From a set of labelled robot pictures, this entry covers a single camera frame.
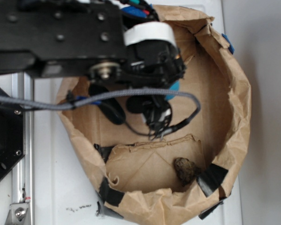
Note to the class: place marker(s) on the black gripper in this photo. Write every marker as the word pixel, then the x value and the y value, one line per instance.
pixel 153 64

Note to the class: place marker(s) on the blue ball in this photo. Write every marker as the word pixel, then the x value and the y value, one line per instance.
pixel 174 87

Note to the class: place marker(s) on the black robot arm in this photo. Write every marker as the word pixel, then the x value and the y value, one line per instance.
pixel 120 42

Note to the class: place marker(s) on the dark green oblong object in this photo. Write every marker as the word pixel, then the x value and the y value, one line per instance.
pixel 111 109

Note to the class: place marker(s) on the blue tape piece right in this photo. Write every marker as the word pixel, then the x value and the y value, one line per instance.
pixel 231 48

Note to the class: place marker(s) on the brown rock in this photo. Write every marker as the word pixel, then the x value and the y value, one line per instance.
pixel 186 170

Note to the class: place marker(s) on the brown paper bag bin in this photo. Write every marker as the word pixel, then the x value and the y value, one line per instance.
pixel 135 177

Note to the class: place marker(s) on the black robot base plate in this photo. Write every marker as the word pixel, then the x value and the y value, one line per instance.
pixel 11 131

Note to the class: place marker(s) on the aluminium frame rail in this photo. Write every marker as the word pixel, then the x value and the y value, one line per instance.
pixel 22 173

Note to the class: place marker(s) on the metal corner bracket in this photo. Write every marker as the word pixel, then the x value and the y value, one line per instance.
pixel 18 212

